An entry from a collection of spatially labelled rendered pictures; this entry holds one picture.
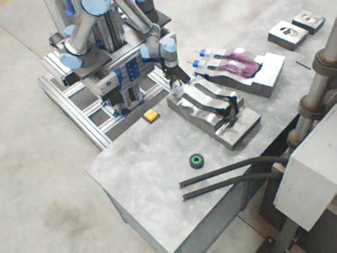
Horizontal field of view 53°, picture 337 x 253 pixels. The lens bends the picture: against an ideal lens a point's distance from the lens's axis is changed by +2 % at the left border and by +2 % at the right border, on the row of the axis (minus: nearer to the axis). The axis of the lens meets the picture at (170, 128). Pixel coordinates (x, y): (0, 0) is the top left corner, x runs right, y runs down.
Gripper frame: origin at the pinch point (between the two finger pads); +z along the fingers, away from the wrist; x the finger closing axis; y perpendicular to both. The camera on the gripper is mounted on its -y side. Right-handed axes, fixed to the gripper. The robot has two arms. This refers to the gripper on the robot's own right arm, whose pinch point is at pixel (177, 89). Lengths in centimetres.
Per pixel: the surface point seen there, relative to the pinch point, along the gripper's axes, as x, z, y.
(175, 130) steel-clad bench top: 18.3, 10.8, -14.2
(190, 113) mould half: 7.4, 2.5, -17.0
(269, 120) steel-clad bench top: -22, 11, -52
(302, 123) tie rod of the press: -3, -27, -75
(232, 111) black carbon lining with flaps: -9.5, 3.3, -34.3
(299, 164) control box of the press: 32, -55, -89
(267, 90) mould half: -35, 4, -40
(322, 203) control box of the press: 32, -42, -99
